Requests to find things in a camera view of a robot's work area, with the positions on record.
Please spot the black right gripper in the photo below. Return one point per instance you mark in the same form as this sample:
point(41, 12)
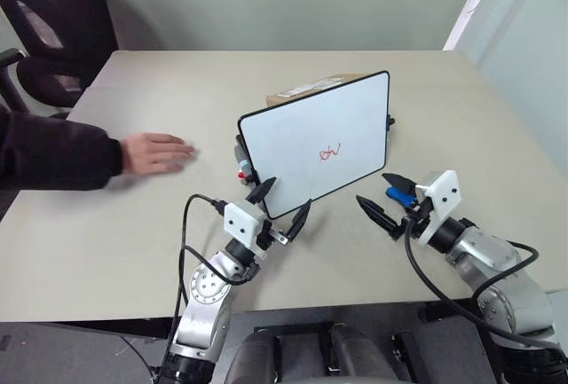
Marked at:
point(419, 211)

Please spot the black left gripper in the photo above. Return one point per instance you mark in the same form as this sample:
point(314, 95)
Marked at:
point(268, 235)

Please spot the blue plastic object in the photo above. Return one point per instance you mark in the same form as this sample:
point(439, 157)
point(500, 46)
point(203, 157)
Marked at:
point(396, 194)

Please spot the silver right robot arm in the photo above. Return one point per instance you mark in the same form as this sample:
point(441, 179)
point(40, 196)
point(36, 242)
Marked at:
point(488, 255)

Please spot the person's dark sleeved forearm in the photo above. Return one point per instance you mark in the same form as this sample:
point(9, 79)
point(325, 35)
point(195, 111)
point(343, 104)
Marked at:
point(53, 153)

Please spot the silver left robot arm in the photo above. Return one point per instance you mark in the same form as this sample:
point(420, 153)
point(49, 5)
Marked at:
point(204, 286)

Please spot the person's bare hand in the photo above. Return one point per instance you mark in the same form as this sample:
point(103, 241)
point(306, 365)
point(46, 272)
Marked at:
point(155, 153)

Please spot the grey marker with red cap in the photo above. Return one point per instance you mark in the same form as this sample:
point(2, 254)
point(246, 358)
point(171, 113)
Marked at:
point(243, 166)

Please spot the black framed whiteboard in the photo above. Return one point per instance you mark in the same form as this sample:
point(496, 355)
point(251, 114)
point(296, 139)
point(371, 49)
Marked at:
point(310, 135)

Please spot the black whiteboard stand knob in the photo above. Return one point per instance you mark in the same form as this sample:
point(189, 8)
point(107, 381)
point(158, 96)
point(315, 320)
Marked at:
point(390, 122)

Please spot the brown cardboard box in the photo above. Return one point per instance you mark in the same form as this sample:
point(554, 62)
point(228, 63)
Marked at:
point(306, 87)

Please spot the dark rounded shape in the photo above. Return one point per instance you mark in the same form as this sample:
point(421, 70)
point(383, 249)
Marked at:
point(255, 357)

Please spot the black office chair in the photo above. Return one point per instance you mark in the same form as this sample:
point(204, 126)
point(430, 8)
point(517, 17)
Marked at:
point(53, 25)

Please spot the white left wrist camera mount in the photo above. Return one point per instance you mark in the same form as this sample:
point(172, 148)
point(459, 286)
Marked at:
point(239, 221)

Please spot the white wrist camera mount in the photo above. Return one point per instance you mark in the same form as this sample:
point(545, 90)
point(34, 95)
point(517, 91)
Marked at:
point(239, 221)
point(444, 198)

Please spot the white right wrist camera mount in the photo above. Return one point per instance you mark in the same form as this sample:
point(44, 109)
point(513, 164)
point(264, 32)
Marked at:
point(444, 198)

